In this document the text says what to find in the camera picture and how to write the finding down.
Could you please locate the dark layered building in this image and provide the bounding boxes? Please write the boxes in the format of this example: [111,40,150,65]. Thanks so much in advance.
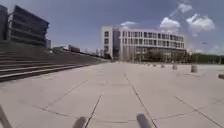
[6,4,51,48]

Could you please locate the dark glass building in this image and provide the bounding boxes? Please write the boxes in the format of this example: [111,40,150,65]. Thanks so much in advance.
[0,4,9,42]

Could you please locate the robot's own part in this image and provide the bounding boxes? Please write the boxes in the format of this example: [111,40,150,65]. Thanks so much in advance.
[135,113,153,128]
[72,116,87,128]

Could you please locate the row of concrete bollards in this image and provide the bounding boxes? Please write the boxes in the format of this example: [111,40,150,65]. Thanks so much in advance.
[137,61,224,80]

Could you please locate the low distant building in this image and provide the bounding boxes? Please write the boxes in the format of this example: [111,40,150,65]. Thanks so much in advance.
[53,44,82,54]

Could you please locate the white multi-storey building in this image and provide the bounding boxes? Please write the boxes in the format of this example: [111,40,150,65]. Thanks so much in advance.
[101,26,188,63]

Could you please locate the pale concrete slab plaza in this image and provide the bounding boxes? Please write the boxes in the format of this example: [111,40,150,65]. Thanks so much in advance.
[0,61,224,128]

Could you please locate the wide grey concrete steps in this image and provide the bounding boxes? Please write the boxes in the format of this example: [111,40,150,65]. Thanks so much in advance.
[0,39,110,84]

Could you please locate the row of trees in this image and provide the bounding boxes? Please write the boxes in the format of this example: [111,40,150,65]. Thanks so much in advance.
[185,52,224,65]

